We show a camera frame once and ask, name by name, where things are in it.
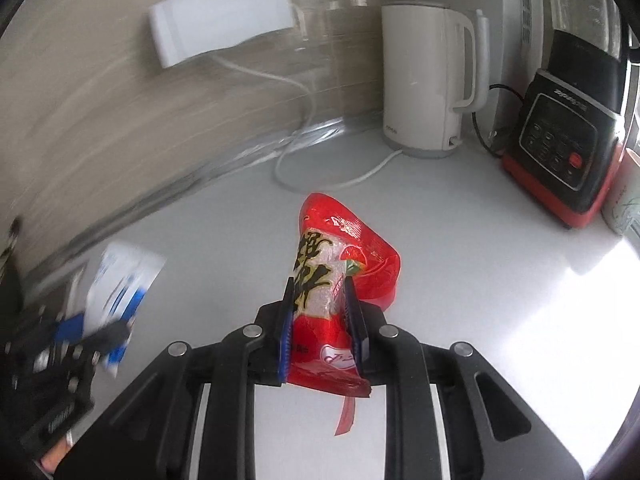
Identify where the pale printed cup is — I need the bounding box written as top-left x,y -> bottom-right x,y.
601,149 -> 640,237

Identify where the white electric kettle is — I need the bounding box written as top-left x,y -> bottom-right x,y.
381,1 -> 490,160

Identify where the black red blender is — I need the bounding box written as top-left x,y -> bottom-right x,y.
501,0 -> 640,231

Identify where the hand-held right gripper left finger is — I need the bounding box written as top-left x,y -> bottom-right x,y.
52,277 -> 301,480

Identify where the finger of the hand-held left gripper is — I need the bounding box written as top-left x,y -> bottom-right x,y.
50,311 -> 89,347
79,320 -> 133,362

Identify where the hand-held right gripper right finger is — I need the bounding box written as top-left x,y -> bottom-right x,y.
342,276 -> 586,480

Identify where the white power cable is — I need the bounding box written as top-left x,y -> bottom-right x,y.
210,52 -> 403,192

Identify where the red snack packet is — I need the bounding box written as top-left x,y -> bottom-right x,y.
289,191 -> 402,437

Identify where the black power cable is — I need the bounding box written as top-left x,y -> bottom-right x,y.
472,84 -> 526,158

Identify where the white blue packet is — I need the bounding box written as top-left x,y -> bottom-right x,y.
82,241 -> 167,378

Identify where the white wall socket box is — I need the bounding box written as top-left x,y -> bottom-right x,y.
147,0 -> 297,69

